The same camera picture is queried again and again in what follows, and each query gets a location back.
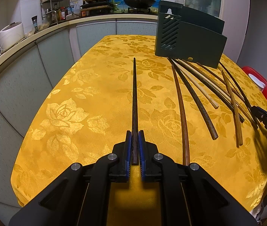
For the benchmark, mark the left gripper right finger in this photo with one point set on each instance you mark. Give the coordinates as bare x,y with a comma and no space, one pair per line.
158,168

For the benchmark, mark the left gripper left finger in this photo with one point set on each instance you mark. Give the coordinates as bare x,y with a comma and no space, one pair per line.
111,168

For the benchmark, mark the dark wenge chopstick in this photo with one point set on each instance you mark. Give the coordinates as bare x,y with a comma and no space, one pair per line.
135,149

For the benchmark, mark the reddish brown chopstick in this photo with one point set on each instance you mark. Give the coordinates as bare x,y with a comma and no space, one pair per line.
185,138

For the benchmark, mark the medium brown chopstick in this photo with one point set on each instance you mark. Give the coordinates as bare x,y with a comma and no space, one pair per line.
238,129

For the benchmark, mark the thin black chopstick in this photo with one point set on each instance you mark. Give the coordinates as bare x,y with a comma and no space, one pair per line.
243,95

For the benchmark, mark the long brown chopstick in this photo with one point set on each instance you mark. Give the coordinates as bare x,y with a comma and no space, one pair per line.
254,120

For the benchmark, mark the black textured chopstick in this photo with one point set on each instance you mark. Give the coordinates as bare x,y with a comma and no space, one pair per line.
218,91

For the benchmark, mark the dark brown chopstick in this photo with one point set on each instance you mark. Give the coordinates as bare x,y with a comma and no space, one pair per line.
200,106

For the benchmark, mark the metal kitchen rack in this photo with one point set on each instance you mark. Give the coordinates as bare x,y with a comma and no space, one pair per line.
51,10

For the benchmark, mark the white lidded jug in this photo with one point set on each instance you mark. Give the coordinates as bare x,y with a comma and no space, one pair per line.
261,85

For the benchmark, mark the pale bamboo chopstick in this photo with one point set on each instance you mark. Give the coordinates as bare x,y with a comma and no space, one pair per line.
203,94
220,89

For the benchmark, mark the yellow floral tablecloth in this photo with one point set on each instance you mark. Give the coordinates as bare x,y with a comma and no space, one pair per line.
90,110

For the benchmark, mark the dark green utensil holder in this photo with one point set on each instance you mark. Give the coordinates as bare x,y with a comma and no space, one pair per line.
189,34

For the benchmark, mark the white plastic bottle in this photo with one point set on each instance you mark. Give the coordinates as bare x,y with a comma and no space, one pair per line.
180,2

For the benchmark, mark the black wok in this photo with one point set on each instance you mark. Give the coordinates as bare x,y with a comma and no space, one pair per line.
139,4

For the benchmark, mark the white rice cooker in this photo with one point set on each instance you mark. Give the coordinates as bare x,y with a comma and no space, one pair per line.
11,35

